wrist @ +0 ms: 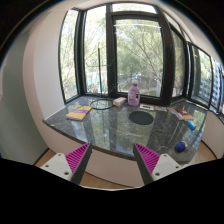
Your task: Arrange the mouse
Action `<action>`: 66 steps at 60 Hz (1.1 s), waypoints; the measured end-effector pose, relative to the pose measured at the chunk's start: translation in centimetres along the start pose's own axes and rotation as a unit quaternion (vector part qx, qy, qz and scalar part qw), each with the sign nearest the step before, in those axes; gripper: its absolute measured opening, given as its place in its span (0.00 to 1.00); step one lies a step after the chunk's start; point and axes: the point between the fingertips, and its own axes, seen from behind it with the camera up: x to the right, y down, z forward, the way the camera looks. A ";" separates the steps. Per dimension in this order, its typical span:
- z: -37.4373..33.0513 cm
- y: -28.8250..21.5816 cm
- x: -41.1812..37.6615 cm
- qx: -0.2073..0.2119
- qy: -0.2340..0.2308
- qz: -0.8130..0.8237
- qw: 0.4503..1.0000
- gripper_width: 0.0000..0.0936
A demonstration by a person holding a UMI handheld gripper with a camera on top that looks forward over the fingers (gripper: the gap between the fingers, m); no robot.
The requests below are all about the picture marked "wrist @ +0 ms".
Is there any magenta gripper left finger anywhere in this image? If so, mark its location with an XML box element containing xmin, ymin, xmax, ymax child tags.
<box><xmin>41</xmin><ymin>143</ymin><xmax>92</xmax><ymax>185</ymax></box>

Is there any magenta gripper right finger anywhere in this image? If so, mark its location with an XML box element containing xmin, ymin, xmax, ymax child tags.
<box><xmin>133</xmin><ymin>143</ymin><xmax>181</xmax><ymax>185</ymax></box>

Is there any round black mouse pad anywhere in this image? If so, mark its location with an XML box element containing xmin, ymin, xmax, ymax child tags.
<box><xmin>129</xmin><ymin>111</ymin><xmax>154</xmax><ymax>125</ymax></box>

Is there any yellow book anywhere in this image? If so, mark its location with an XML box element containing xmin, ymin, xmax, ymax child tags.
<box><xmin>66</xmin><ymin>106</ymin><xmax>92</xmax><ymax>121</ymax></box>

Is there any blue marker pen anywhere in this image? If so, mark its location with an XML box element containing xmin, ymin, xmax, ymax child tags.
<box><xmin>187</xmin><ymin>121</ymin><xmax>197</xmax><ymax>130</ymax></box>

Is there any small flat white card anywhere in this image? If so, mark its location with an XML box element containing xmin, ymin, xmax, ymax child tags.
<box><xmin>140</xmin><ymin>104</ymin><xmax>155</xmax><ymax>111</ymax></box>

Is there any white book under red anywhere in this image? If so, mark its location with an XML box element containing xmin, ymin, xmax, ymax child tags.
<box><xmin>171</xmin><ymin>108</ymin><xmax>184</xmax><ymax>120</ymax></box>

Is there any beige sponge block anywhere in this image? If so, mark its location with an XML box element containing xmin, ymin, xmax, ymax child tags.
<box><xmin>113</xmin><ymin>97</ymin><xmax>126</xmax><ymax>107</ymax></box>

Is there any purple liquid bottle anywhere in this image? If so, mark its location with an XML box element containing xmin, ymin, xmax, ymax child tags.
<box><xmin>128</xmin><ymin>80</ymin><xmax>140</xmax><ymax>106</ymax></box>

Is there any black wire stand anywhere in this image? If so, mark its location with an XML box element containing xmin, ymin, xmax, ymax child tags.
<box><xmin>90</xmin><ymin>44</ymin><xmax>113</xmax><ymax>110</ymax></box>

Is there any black window frame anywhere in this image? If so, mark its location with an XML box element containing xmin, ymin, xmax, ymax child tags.
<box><xmin>59</xmin><ymin>2</ymin><xmax>224</xmax><ymax>116</ymax></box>

